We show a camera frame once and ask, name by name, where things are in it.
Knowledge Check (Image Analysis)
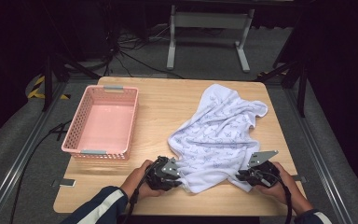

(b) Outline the bundle of floor cables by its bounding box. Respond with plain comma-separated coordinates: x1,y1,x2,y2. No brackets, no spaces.
103,24,186,79

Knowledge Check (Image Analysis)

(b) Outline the black tripod stand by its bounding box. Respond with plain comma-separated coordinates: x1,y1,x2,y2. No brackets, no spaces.
41,50,102,113
255,59,309,119

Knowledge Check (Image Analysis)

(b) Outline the white metal stand frame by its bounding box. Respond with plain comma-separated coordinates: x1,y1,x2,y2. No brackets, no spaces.
166,4,255,74

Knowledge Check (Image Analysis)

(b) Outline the aluminium floor rail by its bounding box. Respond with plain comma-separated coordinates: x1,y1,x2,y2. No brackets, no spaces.
0,81,69,224
283,88,355,224

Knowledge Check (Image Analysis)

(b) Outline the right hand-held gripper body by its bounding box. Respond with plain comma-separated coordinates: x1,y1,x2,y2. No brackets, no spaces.
246,150,282,189

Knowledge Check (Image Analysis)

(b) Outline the right hand-held gripper cable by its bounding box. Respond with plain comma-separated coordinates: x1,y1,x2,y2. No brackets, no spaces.
255,169,294,224

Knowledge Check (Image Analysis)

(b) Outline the black floor cable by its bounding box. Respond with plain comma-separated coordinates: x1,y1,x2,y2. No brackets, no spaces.
9,119,73,224

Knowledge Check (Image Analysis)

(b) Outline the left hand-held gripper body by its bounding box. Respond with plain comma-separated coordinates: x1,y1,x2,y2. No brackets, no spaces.
145,155,183,191

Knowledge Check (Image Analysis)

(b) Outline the hand-held gripper cable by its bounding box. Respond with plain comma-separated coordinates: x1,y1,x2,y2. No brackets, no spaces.
117,157,163,224
255,169,294,224

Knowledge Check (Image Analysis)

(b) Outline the yellow black floor tape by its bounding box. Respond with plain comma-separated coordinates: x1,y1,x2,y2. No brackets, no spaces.
27,75,72,101

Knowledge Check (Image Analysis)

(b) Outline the left hand-held gripper cable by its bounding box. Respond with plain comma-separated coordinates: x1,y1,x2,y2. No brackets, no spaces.
117,157,163,224

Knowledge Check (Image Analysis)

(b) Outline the white towel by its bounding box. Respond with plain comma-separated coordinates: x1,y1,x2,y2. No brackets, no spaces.
167,83,269,194

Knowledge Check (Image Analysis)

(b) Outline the person's right hand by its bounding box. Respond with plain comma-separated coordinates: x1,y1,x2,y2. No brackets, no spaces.
259,161,306,207

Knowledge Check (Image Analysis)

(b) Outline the pink plastic basket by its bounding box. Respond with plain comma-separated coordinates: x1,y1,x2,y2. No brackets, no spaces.
61,85,140,161

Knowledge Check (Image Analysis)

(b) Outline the person's left hand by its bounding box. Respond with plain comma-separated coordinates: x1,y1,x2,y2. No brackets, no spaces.
120,159,166,201

